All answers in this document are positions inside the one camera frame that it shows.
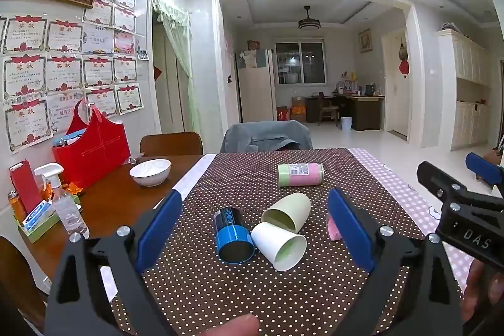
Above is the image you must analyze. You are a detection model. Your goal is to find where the orange drink can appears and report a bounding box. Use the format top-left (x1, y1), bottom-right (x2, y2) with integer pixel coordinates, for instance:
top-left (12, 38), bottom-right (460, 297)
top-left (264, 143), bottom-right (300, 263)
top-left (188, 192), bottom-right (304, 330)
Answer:
top-left (8, 190), bottom-right (25, 220)

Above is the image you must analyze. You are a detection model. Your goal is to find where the pink and green cup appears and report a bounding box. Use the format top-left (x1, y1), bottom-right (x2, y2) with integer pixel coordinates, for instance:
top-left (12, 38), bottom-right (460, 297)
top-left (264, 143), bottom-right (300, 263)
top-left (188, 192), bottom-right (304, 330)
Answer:
top-left (277, 162), bottom-right (324, 188)

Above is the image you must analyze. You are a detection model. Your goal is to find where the pink checked tablecloth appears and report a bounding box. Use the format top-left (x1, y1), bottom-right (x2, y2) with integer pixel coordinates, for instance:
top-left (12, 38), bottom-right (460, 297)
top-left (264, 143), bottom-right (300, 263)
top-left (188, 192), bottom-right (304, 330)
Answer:
top-left (348, 147), bottom-right (477, 282)

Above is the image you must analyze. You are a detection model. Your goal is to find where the grey jacket on chair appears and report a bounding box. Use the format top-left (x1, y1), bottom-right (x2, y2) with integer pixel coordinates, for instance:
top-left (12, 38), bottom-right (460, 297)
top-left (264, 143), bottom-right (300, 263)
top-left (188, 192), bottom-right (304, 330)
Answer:
top-left (219, 120), bottom-right (314, 154)

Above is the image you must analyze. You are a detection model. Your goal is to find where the small framed wall picture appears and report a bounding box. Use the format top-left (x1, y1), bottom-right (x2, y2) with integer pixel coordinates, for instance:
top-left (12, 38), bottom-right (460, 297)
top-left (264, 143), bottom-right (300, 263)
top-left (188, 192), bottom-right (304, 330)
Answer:
top-left (358, 28), bottom-right (372, 54)

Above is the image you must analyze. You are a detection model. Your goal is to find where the white bowl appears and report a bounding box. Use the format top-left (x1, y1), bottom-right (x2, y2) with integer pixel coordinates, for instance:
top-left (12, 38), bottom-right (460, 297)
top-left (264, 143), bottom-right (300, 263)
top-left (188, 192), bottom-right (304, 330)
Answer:
top-left (129, 158), bottom-right (172, 187)

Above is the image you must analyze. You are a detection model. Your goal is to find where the green tray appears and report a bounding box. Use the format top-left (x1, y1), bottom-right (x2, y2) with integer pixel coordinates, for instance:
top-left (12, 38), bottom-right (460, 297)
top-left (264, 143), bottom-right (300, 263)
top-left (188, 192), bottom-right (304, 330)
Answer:
top-left (13, 198), bottom-right (60, 243)

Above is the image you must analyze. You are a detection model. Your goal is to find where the wooden table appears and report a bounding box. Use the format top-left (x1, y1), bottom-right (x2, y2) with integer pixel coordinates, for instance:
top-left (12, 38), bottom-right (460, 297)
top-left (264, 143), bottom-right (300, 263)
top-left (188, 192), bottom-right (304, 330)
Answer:
top-left (16, 154), bottom-right (205, 283)

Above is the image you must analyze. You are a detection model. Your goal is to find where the wooden chair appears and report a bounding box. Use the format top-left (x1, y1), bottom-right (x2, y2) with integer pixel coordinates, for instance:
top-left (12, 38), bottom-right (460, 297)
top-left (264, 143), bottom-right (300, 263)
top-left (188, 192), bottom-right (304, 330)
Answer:
top-left (139, 131), bottom-right (204, 157)

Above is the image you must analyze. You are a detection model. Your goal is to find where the person's left hand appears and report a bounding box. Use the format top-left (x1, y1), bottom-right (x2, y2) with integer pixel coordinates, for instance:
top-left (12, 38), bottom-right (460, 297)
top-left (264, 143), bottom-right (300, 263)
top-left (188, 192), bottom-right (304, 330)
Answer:
top-left (196, 314), bottom-right (260, 336)

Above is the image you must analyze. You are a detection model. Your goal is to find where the clear spray bottle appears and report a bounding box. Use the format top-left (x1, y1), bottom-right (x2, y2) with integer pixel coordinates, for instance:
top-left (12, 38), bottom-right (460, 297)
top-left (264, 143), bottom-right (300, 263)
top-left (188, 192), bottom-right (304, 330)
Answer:
top-left (34, 163), bottom-right (89, 240)

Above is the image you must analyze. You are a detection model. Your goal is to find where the person's right hand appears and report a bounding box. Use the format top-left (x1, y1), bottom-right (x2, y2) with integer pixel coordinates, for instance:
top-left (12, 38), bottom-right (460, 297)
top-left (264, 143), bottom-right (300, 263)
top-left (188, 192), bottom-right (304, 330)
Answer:
top-left (461, 263), bottom-right (504, 325)

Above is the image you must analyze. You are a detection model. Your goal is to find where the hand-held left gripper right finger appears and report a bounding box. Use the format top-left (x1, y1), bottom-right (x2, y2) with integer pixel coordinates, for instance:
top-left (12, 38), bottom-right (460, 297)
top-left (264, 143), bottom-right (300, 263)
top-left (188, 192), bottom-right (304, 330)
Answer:
top-left (328, 187), bottom-right (464, 336)

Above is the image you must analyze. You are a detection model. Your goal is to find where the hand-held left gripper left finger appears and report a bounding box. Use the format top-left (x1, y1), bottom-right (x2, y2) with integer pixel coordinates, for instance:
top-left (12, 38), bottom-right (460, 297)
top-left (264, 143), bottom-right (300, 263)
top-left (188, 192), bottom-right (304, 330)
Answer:
top-left (44, 190), bottom-right (184, 336)

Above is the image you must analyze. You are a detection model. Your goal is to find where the white entrance door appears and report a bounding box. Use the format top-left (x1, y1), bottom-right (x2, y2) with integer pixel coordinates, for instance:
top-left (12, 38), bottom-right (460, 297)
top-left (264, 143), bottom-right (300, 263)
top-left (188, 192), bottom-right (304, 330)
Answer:
top-left (381, 28), bottom-right (409, 140)

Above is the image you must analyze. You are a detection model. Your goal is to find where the ceiling lamp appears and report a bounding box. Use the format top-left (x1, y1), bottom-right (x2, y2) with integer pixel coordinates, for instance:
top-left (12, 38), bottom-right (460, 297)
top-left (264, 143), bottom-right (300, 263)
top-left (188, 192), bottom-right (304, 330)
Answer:
top-left (298, 5), bottom-right (324, 32)

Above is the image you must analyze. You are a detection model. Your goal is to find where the blue and black cup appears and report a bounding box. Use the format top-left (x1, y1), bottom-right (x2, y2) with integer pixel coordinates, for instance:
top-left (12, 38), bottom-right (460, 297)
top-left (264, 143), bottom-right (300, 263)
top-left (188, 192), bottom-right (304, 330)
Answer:
top-left (213, 206), bottom-right (256, 264)

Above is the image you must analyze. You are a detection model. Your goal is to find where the window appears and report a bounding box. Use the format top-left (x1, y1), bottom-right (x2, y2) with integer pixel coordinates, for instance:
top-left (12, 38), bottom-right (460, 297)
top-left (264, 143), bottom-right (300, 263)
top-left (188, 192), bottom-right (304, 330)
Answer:
top-left (275, 42), bottom-right (327, 85)

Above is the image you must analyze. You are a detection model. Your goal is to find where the red hanging door ornament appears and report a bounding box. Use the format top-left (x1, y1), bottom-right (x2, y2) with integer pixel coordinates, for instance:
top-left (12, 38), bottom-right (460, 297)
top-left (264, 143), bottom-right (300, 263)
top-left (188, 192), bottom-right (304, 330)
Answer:
top-left (397, 38), bottom-right (410, 77)

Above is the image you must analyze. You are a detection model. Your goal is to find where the beige refrigerator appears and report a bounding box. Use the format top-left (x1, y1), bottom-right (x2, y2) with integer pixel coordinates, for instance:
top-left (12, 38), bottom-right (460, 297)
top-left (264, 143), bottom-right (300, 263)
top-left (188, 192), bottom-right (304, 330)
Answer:
top-left (236, 48), bottom-right (277, 123)

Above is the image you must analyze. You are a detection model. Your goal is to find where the brown polka dot tablecloth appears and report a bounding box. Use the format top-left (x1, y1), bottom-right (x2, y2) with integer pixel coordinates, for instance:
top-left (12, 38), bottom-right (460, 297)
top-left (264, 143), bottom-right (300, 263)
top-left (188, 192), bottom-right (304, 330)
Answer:
top-left (107, 148), bottom-right (428, 336)

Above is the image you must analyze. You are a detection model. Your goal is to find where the white cup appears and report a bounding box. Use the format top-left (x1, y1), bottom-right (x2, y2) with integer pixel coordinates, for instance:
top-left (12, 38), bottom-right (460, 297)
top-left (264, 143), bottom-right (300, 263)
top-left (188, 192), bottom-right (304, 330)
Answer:
top-left (251, 222), bottom-right (308, 273)

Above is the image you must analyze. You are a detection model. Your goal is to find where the white tall cabinet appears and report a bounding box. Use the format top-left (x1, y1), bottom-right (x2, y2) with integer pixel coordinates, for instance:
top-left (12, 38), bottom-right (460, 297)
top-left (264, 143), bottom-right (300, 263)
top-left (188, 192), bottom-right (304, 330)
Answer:
top-left (437, 29), bottom-right (494, 152)

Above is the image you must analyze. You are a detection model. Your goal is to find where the dark wooden desk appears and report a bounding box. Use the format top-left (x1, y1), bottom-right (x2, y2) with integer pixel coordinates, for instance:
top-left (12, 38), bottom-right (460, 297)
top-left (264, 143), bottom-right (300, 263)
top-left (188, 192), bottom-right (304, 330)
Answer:
top-left (305, 92), bottom-right (385, 131)

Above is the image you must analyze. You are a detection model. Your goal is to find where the pale green cup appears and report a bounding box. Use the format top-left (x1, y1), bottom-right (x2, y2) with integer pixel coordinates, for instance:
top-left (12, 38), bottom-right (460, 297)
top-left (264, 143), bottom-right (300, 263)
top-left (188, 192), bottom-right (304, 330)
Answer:
top-left (261, 193), bottom-right (312, 235)

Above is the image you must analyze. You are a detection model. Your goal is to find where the red paper box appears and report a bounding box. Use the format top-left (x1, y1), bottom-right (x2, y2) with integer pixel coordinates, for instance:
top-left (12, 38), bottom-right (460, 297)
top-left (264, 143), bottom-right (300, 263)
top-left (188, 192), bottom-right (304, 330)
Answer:
top-left (9, 160), bottom-right (43, 214)

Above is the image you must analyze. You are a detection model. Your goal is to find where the brown cardboard box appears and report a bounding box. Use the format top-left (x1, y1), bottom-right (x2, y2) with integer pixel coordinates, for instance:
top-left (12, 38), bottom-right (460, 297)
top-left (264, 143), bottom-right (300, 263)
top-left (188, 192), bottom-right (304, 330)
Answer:
top-left (291, 96), bottom-right (307, 123)

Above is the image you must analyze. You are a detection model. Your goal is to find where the green lace door curtain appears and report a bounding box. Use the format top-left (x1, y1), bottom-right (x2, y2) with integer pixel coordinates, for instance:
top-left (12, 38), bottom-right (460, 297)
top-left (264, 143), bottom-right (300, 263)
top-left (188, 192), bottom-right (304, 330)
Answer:
top-left (151, 0), bottom-right (202, 134)

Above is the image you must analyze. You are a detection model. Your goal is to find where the blue tissue packet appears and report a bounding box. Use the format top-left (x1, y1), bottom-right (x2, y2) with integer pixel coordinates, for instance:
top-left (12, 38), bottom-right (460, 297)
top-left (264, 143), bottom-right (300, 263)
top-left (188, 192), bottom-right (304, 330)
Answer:
top-left (23, 201), bottom-right (55, 231)

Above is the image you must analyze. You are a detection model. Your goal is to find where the dark desk chair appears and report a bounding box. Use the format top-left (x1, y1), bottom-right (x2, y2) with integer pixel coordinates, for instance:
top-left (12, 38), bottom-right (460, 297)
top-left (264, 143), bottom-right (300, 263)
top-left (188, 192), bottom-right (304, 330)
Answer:
top-left (317, 91), bottom-right (340, 126)

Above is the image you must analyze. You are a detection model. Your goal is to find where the wall of award certificates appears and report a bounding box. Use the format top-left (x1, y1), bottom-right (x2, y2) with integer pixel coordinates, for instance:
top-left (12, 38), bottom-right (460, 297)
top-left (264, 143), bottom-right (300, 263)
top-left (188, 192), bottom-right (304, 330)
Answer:
top-left (0, 0), bottom-right (145, 156)

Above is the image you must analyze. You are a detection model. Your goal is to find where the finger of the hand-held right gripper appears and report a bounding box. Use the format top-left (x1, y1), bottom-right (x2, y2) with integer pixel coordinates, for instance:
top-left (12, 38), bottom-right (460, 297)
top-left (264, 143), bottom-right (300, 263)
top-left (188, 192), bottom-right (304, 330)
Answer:
top-left (465, 152), bottom-right (504, 188)
top-left (416, 161), bottom-right (504, 211)

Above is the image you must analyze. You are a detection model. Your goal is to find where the red tote bag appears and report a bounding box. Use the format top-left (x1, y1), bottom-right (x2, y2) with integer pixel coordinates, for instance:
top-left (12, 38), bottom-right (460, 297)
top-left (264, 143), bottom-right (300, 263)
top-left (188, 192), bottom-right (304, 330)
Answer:
top-left (52, 100), bottom-right (131, 190)

